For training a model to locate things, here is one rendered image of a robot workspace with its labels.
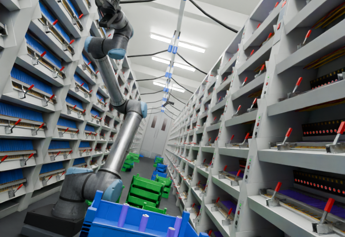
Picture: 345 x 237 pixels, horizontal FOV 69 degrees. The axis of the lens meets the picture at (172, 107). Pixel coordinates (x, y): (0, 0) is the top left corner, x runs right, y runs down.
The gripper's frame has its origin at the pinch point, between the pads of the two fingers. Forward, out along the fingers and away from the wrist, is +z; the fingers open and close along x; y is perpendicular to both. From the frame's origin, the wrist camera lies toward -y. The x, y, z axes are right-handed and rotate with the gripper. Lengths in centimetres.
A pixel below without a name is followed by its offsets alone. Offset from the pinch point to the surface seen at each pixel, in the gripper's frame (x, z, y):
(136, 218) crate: 41, 8, -82
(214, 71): 43, -227, 60
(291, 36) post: 86, -26, 4
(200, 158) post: 47, -163, -56
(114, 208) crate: 34, 10, -80
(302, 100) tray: 86, 0, -34
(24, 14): -34.2, -1.6, -12.3
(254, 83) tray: 76, -51, -12
